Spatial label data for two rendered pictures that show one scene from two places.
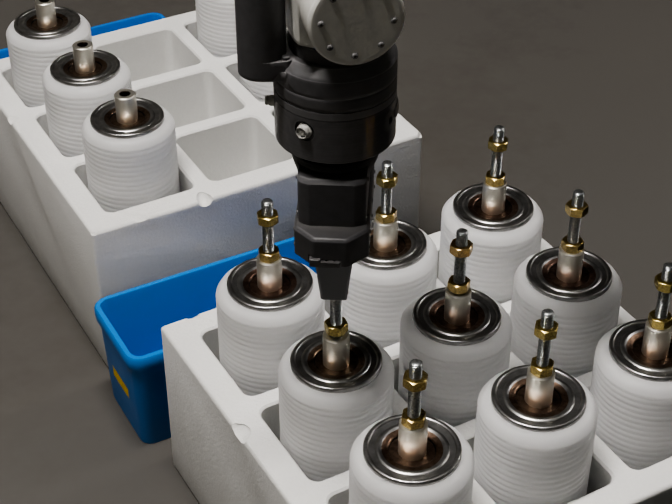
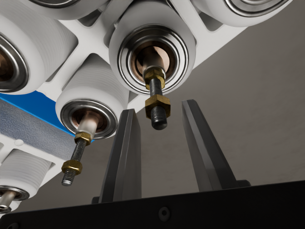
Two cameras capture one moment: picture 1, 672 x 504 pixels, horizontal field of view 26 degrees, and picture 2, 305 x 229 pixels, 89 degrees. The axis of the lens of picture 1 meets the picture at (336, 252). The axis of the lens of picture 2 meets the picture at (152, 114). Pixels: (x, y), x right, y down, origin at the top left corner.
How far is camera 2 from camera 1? 1.09 m
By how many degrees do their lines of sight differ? 57
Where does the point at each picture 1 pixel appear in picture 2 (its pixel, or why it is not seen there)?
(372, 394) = (181, 23)
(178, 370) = not seen: hidden behind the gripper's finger
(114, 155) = (35, 185)
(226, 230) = (21, 123)
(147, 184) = (32, 163)
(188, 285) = (57, 121)
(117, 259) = (68, 147)
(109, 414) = not seen: hidden behind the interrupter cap
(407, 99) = not seen: outside the picture
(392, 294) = (35, 36)
